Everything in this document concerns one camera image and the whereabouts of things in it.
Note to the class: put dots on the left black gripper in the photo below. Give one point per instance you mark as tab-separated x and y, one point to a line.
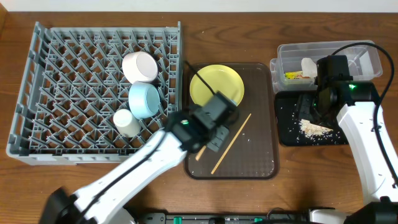
218	137

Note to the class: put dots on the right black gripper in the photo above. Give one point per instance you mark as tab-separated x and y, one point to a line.
310	106

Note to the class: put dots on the pile of rice scraps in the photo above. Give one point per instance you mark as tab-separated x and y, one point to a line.
312	129

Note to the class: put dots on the yellow green snack wrapper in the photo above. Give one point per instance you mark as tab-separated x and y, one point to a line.
294	75

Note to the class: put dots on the wooden chopstick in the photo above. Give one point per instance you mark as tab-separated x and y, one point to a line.
200	153
230	144

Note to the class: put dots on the white tissue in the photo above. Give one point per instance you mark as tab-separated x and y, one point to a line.
309	68

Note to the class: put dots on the yellow round plate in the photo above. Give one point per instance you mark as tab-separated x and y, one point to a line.
220	78

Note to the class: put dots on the light blue bowl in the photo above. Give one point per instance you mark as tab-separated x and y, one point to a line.
144	100

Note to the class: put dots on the light green cup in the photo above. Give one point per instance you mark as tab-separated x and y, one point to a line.
126	124

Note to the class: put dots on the white bowl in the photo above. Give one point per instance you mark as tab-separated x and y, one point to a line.
139	67

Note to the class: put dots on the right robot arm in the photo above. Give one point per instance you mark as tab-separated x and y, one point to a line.
354	108

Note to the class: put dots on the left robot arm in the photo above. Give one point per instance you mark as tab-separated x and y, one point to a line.
104	199

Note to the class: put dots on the black waste tray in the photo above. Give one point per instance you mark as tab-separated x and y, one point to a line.
289	99

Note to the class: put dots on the grey plastic dishwasher rack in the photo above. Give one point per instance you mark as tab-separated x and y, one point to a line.
73	84

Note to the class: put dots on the dark brown serving tray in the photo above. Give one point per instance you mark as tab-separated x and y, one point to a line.
254	154

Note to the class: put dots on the clear plastic bin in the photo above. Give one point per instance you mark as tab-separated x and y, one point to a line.
363	62

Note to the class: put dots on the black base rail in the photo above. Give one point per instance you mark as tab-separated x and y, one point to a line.
202	218

